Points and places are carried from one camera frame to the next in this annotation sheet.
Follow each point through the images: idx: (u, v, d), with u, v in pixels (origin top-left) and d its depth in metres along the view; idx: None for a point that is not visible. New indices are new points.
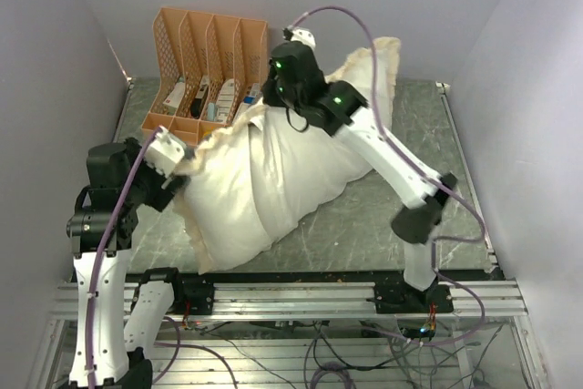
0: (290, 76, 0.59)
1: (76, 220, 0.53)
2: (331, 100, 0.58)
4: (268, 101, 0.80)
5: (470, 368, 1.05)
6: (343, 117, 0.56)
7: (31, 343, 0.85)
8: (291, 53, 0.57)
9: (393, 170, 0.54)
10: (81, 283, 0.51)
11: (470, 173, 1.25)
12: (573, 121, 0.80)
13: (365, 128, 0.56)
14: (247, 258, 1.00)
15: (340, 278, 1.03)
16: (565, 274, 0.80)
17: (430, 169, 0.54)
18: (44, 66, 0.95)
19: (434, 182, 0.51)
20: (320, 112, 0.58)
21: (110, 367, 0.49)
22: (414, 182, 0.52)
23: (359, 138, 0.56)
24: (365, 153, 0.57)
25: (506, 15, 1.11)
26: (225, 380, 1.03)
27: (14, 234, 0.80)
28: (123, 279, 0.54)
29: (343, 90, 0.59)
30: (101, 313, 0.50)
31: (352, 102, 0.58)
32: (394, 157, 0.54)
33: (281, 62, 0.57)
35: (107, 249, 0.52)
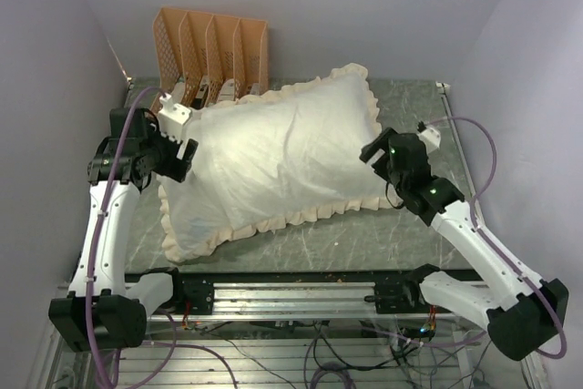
0: (403, 165, 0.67)
1: (97, 159, 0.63)
2: (427, 191, 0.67)
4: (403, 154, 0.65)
5: (470, 368, 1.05)
6: (439, 206, 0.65)
7: (31, 343, 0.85)
8: (408, 148, 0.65)
9: (485, 261, 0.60)
10: (93, 206, 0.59)
11: (470, 173, 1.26)
12: (573, 120, 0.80)
13: (459, 218, 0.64)
14: (189, 227, 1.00)
15: (340, 278, 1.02)
16: (565, 275, 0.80)
17: (529, 271, 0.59)
18: (44, 67, 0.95)
19: (530, 284, 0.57)
20: (418, 200, 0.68)
21: (107, 279, 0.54)
22: (507, 279, 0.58)
23: (450, 225, 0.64)
24: (455, 241, 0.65)
25: (505, 15, 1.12)
26: (225, 380, 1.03)
27: (15, 236, 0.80)
28: (128, 213, 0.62)
29: (442, 186, 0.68)
30: (107, 232, 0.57)
31: (449, 196, 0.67)
32: (490, 250, 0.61)
33: (395, 151, 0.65)
35: (120, 179, 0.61)
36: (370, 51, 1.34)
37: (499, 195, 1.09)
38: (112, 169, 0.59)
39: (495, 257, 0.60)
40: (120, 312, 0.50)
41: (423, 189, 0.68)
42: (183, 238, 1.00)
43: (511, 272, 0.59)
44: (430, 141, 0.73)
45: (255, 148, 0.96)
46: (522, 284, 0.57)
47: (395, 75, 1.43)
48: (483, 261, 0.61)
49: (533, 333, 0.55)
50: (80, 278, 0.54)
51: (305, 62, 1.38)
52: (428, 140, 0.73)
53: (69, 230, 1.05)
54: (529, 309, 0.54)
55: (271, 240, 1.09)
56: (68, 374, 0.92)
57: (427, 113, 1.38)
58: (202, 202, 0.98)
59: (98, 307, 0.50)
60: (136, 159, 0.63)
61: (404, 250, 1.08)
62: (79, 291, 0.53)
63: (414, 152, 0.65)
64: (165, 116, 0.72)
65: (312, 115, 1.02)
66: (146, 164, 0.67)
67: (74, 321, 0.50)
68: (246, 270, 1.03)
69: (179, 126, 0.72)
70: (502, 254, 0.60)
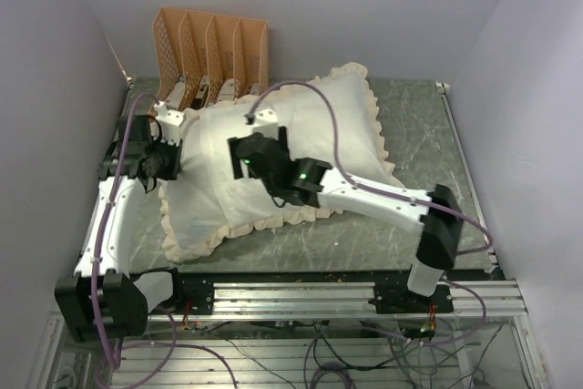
0: (262, 169, 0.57)
1: (107, 160, 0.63)
2: (298, 179, 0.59)
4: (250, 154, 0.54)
5: (470, 368, 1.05)
6: (316, 186, 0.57)
7: (31, 343, 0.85)
8: (256, 148, 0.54)
9: (381, 209, 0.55)
10: (100, 198, 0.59)
11: (470, 173, 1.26)
12: (573, 120, 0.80)
13: (337, 184, 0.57)
14: (189, 226, 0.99)
15: (340, 278, 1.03)
16: (566, 275, 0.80)
17: (415, 192, 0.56)
18: (45, 67, 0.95)
19: (424, 201, 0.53)
20: (294, 192, 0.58)
21: (113, 262, 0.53)
22: (405, 209, 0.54)
23: (335, 196, 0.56)
24: (347, 206, 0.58)
25: (505, 15, 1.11)
26: (225, 380, 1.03)
27: (15, 236, 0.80)
28: (135, 208, 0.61)
29: (307, 167, 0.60)
30: (114, 220, 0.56)
31: (318, 172, 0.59)
32: (377, 194, 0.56)
33: (250, 159, 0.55)
35: (127, 174, 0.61)
36: (370, 51, 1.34)
37: (499, 195, 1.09)
38: (120, 161, 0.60)
39: (383, 197, 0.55)
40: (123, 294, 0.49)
41: (291, 179, 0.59)
42: (182, 237, 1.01)
43: (407, 206, 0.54)
44: (270, 123, 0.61)
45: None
46: (416, 205, 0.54)
47: (394, 75, 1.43)
48: (379, 208, 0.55)
49: (452, 243, 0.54)
50: (86, 261, 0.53)
51: (304, 62, 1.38)
52: (266, 121, 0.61)
53: (69, 230, 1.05)
54: (434, 227, 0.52)
55: (271, 240, 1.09)
56: (68, 374, 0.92)
57: (427, 113, 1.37)
58: (201, 202, 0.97)
59: (105, 284, 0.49)
60: (141, 157, 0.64)
61: (404, 250, 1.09)
62: (86, 273, 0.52)
63: (266, 151, 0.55)
64: (161, 122, 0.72)
65: (311, 115, 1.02)
66: (150, 164, 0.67)
67: (77, 300, 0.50)
68: (247, 270, 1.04)
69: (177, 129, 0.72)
70: (384, 190, 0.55)
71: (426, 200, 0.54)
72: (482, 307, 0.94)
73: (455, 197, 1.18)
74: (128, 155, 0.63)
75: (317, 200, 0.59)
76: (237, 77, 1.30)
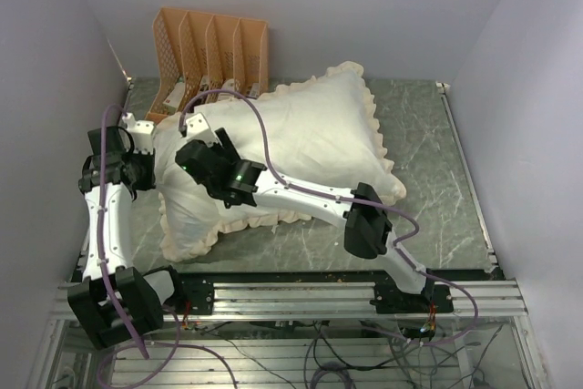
0: (200, 174, 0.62)
1: (86, 174, 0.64)
2: (234, 180, 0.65)
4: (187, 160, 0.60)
5: (470, 368, 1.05)
6: (250, 187, 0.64)
7: (31, 343, 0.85)
8: (192, 155, 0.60)
9: (310, 206, 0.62)
10: (91, 207, 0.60)
11: (470, 173, 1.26)
12: (574, 120, 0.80)
13: (271, 185, 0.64)
14: (184, 225, 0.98)
15: (340, 278, 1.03)
16: (566, 275, 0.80)
17: (340, 189, 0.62)
18: (45, 67, 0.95)
19: (348, 199, 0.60)
20: (231, 192, 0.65)
21: (120, 260, 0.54)
22: (332, 206, 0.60)
23: (269, 195, 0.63)
24: (281, 204, 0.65)
25: (505, 16, 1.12)
26: (225, 380, 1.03)
27: (15, 236, 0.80)
28: (127, 209, 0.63)
29: (244, 168, 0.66)
30: (110, 223, 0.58)
31: (253, 173, 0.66)
32: (306, 193, 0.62)
33: (186, 165, 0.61)
35: (112, 180, 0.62)
36: (370, 52, 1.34)
37: (499, 194, 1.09)
38: (102, 169, 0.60)
39: (313, 196, 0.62)
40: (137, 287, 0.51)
41: (229, 180, 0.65)
42: (179, 237, 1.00)
43: (332, 203, 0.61)
44: (199, 132, 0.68)
45: (252, 147, 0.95)
46: (342, 202, 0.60)
47: (394, 75, 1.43)
48: (308, 205, 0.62)
49: (373, 236, 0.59)
50: (94, 266, 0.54)
51: (304, 62, 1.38)
52: (198, 130, 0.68)
53: (69, 230, 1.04)
54: (355, 221, 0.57)
55: (271, 240, 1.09)
56: (68, 374, 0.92)
57: (427, 113, 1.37)
58: (195, 200, 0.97)
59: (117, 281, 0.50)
60: (121, 163, 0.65)
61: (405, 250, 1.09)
62: (95, 275, 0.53)
63: (200, 157, 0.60)
64: (132, 133, 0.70)
65: (311, 115, 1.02)
66: (132, 170, 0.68)
67: (94, 301, 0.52)
68: (247, 270, 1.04)
69: (150, 138, 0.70)
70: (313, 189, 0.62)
71: (349, 198, 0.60)
72: (474, 307, 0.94)
73: (455, 197, 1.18)
74: (108, 163, 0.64)
75: (253, 199, 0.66)
76: (237, 77, 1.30)
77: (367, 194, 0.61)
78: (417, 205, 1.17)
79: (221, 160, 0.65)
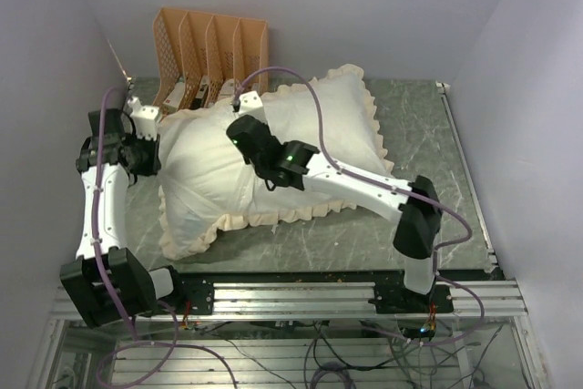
0: (250, 148, 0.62)
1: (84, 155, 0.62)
2: (284, 161, 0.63)
4: (240, 135, 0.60)
5: (470, 368, 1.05)
6: (301, 168, 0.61)
7: (31, 343, 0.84)
8: (244, 128, 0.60)
9: (361, 195, 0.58)
10: (86, 187, 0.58)
11: (471, 173, 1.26)
12: (574, 120, 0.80)
13: (322, 169, 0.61)
14: (182, 221, 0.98)
15: (340, 278, 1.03)
16: (566, 275, 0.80)
17: (396, 180, 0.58)
18: (44, 67, 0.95)
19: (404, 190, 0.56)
20: (281, 173, 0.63)
21: (114, 240, 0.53)
22: (384, 197, 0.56)
23: (320, 179, 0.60)
24: (332, 190, 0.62)
25: (505, 15, 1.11)
26: (225, 380, 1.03)
27: (14, 236, 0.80)
28: (123, 191, 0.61)
29: (296, 149, 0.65)
30: (106, 203, 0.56)
31: (305, 156, 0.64)
32: (360, 180, 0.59)
33: (238, 138, 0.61)
35: (108, 160, 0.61)
36: (370, 51, 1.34)
37: (499, 194, 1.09)
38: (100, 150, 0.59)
39: (367, 185, 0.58)
40: (129, 268, 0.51)
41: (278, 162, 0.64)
42: (178, 234, 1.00)
43: (387, 194, 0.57)
44: (253, 109, 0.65)
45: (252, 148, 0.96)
46: (397, 195, 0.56)
47: (395, 75, 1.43)
48: (360, 194, 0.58)
49: (427, 233, 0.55)
50: (86, 245, 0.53)
51: (304, 62, 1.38)
52: (252, 107, 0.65)
53: (69, 230, 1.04)
54: (414, 215, 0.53)
55: (271, 240, 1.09)
56: (68, 374, 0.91)
57: (427, 113, 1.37)
58: (196, 197, 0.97)
59: (111, 263, 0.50)
60: (119, 145, 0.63)
61: None
62: (87, 254, 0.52)
63: (252, 131, 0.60)
64: (136, 117, 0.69)
65: (312, 116, 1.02)
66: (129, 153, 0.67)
67: (87, 282, 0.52)
68: (246, 270, 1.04)
69: (152, 124, 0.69)
70: (367, 178, 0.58)
71: (407, 190, 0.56)
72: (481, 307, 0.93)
73: (455, 197, 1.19)
74: (106, 144, 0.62)
75: (301, 182, 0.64)
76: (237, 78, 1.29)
77: (425, 187, 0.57)
78: None
79: (272, 139, 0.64)
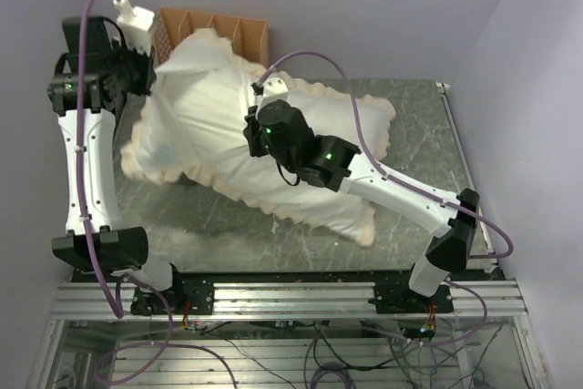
0: (285, 140, 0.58)
1: (57, 82, 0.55)
2: (322, 159, 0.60)
4: (278, 125, 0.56)
5: (470, 368, 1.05)
6: (345, 170, 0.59)
7: (31, 342, 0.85)
8: (282, 119, 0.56)
9: (407, 205, 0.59)
10: (67, 139, 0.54)
11: (471, 173, 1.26)
12: (574, 119, 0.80)
13: (366, 173, 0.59)
14: (151, 154, 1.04)
15: (340, 278, 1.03)
16: (565, 274, 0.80)
17: (444, 193, 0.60)
18: (44, 67, 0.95)
19: (455, 205, 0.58)
20: (317, 170, 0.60)
21: (103, 217, 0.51)
22: (434, 209, 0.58)
23: (364, 184, 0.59)
24: (372, 195, 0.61)
25: (506, 15, 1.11)
26: (225, 380, 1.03)
27: (14, 236, 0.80)
28: (107, 148, 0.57)
29: (335, 146, 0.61)
30: (90, 168, 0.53)
31: (345, 155, 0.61)
32: (408, 190, 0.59)
33: (272, 129, 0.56)
35: (90, 107, 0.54)
36: (370, 51, 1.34)
37: (499, 194, 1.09)
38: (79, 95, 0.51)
39: (415, 195, 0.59)
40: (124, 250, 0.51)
41: (315, 159, 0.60)
42: (141, 156, 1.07)
43: (435, 205, 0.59)
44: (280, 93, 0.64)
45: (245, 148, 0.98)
46: (446, 208, 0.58)
47: (395, 75, 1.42)
48: (407, 205, 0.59)
49: (469, 244, 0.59)
50: (76, 220, 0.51)
51: (304, 62, 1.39)
52: (276, 89, 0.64)
53: None
54: (463, 231, 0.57)
55: (272, 240, 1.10)
56: (68, 374, 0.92)
57: (427, 112, 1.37)
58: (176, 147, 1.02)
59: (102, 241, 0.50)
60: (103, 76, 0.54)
61: (404, 250, 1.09)
62: (77, 230, 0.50)
63: (291, 122, 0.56)
64: (126, 25, 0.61)
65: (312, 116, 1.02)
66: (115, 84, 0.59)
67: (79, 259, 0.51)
68: (246, 270, 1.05)
69: (148, 35, 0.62)
70: (417, 189, 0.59)
71: (456, 203, 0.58)
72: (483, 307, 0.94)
73: None
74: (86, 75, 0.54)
75: (339, 182, 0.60)
76: None
77: (469, 200, 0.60)
78: None
79: (308, 132, 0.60)
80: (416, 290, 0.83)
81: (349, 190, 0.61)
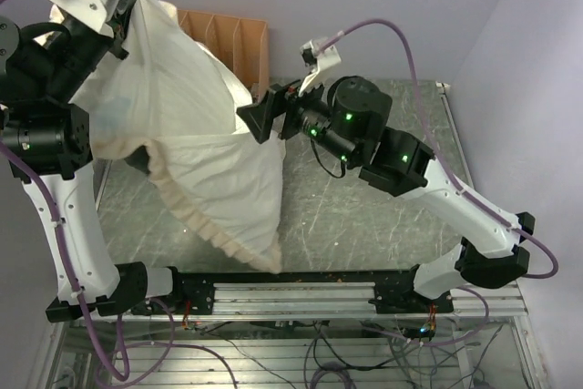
0: (362, 130, 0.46)
1: (9, 130, 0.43)
2: (397, 159, 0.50)
4: (360, 114, 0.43)
5: (470, 368, 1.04)
6: (422, 179, 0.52)
7: (31, 343, 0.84)
8: (371, 107, 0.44)
9: (476, 226, 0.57)
10: (40, 210, 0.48)
11: (470, 173, 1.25)
12: (574, 119, 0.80)
13: (441, 185, 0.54)
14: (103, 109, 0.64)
15: (340, 278, 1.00)
16: (566, 274, 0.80)
17: (510, 216, 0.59)
18: None
19: (522, 232, 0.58)
20: (384, 171, 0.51)
21: (95, 285, 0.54)
22: (500, 234, 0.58)
23: (436, 195, 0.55)
24: (435, 208, 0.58)
25: (506, 15, 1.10)
26: (225, 380, 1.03)
27: (14, 237, 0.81)
28: (89, 195, 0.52)
29: (407, 143, 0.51)
30: (74, 239, 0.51)
31: (418, 157, 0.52)
32: (479, 210, 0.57)
33: (354, 118, 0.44)
35: (61, 169, 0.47)
36: (370, 51, 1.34)
37: (498, 192, 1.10)
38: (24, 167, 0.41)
39: (485, 217, 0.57)
40: (115, 310, 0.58)
41: (390, 159, 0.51)
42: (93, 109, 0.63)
43: (503, 229, 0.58)
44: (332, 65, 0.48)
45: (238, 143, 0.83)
46: (510, 233, 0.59)
47: (394, 76, 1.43)
48: (475, 225, 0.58)
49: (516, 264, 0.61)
50: (67, 289, 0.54)
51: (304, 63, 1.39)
52: (328, 61, 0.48)
53: None
54: (525, 259, 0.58)
55: None
56: (68, 374, 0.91)
57: (427, 113, 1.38)
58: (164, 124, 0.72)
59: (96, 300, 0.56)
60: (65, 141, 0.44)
61: (404, 250, 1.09)
62: (71, 301, 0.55)
63: (383, 112, 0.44)
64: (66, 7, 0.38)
65: None
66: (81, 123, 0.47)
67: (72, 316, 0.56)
68: (246, 270, 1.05)
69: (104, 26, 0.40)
70: (490, 210, 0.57)
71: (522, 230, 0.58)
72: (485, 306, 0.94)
73: None
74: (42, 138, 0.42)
75: (409, 190, 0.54)
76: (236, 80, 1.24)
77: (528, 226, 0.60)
78: (417, 205, 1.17)
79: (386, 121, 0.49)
80: (415, 288, 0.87)
81: (411, 199, 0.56)
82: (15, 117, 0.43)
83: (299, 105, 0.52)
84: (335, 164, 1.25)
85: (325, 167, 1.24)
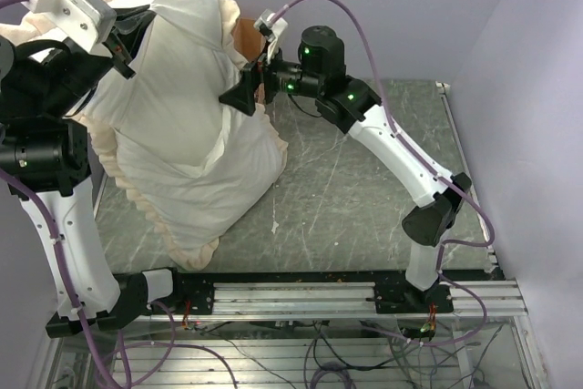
0: (316, 64, 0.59)
1: (6, 147, 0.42)
2: (344, 97, 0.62)
4: (309, 43, 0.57)
5: (470, 368, 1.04)
6: (359, 114, 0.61)
7: (31, 343, 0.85)
8: (323, 44, 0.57)
9: (402, 167, 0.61)
10: (39, 227, 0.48)
11: (470, 173, 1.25)
12: (573, 119, 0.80)
13: (378, 125, 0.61)
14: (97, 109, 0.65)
15: (340, 278, 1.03)
16: (566, 275, 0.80)
17: (441, 168, 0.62)
18: None
19: (445, 181, 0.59)
20: (336, 107, 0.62)
21: (94, 301, 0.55)
22: (424, 179, 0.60)
23: (370, 132, 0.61)
24: (373, 147, 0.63)
25: (506, 14, 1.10)
26: (225, 380, 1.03)
27: (14, 237, 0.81)
28: (89, 206, 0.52)
29: (360, 87, 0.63)
30: (72, 254, 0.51)
31: (366, 100, 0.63)
32: (408, 153, 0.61)
33: (311, 49, 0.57)
35: (58, 187, 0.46)
36: (369, 51, 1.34)
37: (497, 192, 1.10)
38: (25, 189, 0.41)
39: (414, 160, 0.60)
40: (116, 324, 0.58)
41: (339, 96, 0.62)
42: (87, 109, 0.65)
43: (429, 176, 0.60)
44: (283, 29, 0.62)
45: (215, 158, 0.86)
46: (437, 182, 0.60)
47: (394, 75, 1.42)
48: (402, 166, 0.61)
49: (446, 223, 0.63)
50: (67, 303, 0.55)
51: None
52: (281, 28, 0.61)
53: None
54: (444, 203, 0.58)
55: (271, 240, 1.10)
56: (68, 374, 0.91)
57: (427, 113, 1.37)
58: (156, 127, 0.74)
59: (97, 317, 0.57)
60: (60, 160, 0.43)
61: (404, 250, 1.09)
62: (71, 317, 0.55)
63: (333, 49, 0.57)
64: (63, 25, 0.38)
65: None
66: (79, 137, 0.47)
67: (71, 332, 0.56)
68: (246, 270, 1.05)
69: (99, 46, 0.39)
70: (418, 155, 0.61)
71: (448, 180, 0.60)
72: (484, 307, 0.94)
73: None
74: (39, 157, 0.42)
75: (350, 127, 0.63)
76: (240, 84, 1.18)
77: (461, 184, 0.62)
78: None
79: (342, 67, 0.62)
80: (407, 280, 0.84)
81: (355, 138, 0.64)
82: (12, 133, 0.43)
83: (271, 69, 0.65)
84: (335, 164, 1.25)
85: (325, 167, 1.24)
